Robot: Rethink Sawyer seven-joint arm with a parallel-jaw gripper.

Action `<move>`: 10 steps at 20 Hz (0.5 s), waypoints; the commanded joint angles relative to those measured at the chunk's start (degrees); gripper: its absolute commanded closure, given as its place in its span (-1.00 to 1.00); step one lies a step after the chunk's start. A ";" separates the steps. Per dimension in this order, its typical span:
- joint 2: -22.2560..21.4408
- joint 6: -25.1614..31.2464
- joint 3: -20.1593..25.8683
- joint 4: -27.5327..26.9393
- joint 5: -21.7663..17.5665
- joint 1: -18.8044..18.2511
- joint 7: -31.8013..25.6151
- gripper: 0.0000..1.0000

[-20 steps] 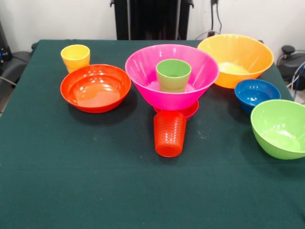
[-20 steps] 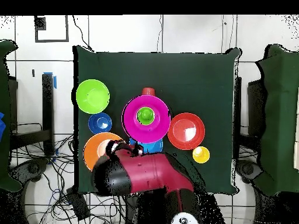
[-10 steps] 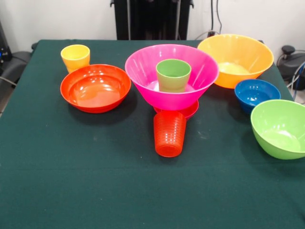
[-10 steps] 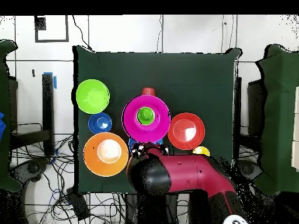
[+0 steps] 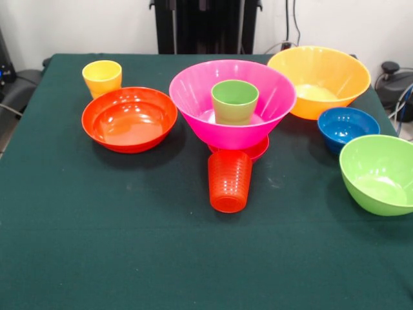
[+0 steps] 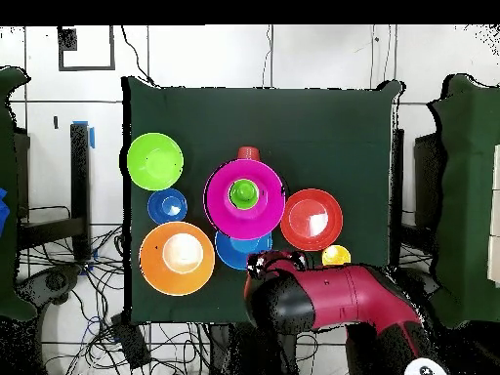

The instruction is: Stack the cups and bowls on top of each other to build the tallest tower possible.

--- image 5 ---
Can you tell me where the large pink bowl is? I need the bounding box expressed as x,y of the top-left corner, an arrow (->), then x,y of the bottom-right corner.
168,59 -> 297,151

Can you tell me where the red shallow bowl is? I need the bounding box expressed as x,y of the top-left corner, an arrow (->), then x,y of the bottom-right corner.
81,87 -> 179,154

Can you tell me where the green cup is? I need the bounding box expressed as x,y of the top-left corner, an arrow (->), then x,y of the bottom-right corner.
211,79 -> 260,126

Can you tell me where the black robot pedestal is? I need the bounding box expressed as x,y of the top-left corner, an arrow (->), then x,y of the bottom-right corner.
150,0 -> 264,55

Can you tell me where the dark green tablecloth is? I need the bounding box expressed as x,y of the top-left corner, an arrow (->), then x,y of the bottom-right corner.
0,53 -> 413,310

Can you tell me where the small dark blue bowl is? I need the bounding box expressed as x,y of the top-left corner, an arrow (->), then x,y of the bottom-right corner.
317,107 -> 381,154

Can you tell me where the small magenta bowl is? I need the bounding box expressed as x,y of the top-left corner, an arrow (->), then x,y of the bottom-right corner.
207,135 -> 270,162

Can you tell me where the yellow cup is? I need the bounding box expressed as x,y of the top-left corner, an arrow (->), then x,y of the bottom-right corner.
81,59 -> 123,99

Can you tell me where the black wall cable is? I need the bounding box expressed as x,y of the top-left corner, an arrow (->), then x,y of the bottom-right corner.
285,0 -> 302,48

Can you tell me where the light green bowl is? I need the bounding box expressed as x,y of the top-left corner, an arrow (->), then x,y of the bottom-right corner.
338,134 -> 413,216

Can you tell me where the orange-red ribbed cup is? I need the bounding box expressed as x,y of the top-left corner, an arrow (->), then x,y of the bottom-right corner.
208,151 -> 254,214

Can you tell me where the large orange bowl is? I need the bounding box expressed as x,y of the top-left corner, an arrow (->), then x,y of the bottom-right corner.
267,45 -> 372,120

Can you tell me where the black equipment box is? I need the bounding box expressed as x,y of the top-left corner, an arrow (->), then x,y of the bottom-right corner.
0,27 -> 17,94

